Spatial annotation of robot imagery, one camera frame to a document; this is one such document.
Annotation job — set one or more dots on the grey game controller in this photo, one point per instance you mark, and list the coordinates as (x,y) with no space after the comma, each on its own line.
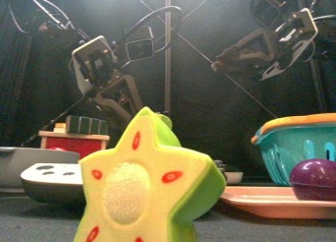
(49,183)

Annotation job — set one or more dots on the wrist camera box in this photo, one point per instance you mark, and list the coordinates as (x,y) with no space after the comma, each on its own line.
(269,11)
(141,48)

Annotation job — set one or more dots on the dark green block row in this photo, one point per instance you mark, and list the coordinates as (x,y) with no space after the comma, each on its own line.
(87,124)

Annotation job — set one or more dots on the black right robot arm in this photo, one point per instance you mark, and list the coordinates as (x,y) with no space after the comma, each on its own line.
(326,39)

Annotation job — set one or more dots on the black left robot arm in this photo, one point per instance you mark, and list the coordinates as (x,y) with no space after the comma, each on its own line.
(57,31)

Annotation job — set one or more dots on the small red toy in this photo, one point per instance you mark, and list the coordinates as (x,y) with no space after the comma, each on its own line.
(58,149)

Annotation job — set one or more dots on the vertical metal frame pole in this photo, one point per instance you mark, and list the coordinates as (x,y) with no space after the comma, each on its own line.
(167,72)

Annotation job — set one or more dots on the small tan wooden block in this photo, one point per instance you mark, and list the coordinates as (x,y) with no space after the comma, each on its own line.
(61,128)

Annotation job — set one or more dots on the pink plastic tray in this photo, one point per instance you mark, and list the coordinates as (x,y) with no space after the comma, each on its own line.
(271,203)

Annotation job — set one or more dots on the purple toy ball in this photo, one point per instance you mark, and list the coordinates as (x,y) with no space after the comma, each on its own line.
(315,180)

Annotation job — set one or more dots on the teal basket with orange rim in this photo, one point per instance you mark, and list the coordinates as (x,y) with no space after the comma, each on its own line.
(294,144)

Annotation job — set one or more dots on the red wooden box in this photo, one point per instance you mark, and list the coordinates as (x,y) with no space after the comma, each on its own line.
(74,144)

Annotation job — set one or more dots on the yellow green starfruit toy half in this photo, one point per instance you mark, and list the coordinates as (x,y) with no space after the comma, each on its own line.
(131,160)

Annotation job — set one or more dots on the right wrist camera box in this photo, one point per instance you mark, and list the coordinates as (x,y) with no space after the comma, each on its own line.
(269,11)

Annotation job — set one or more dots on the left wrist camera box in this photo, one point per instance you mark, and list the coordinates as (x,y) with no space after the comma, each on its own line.
(141,48)

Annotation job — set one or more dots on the small white bowl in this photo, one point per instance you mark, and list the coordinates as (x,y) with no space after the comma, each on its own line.
(233,177)

